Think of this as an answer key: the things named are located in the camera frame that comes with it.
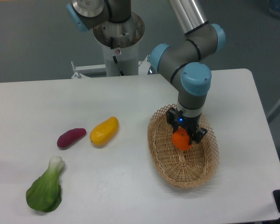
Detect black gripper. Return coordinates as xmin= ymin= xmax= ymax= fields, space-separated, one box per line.
xmin=166 ymin=107 xmax=208 ymax=145

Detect orange fruit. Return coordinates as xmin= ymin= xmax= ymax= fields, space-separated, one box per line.
xmin=171 ymin=127 xmax=192 ymax=151

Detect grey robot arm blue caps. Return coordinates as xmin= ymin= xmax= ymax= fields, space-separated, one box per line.
xmin=66 ymin=0 xmax=226 ymax=145

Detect woven wicker basket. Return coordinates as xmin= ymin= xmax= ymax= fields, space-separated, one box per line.
xmin=147 ymin=104 xmax=219 ymax=189

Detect yellow mango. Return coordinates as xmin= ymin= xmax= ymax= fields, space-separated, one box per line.
xmin=90 ymin=116 xmax=119 ymax=147

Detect purple sweet potato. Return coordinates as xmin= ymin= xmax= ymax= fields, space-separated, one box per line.
xmin=56 ymin=128 xmax=86 ymax=148

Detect blue object top right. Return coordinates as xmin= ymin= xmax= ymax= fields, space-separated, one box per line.
xmin=267 ymin=0 xmax=280 ymax=20

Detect green bok choy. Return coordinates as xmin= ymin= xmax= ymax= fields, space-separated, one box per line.
xmin=26 ymin=156 xmax=65 ymax=212

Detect white metal base bracket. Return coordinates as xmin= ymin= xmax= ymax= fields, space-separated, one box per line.
xmin=71 ymin=55 xmax=157 ymax=79

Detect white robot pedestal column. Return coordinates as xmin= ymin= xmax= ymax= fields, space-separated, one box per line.
xmin=93 ymin=13 xmax=145 ymax=77

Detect black cable on pedestal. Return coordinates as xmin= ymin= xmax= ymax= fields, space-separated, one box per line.
xmin=110 ymin=36 xmax=125 ymax=77

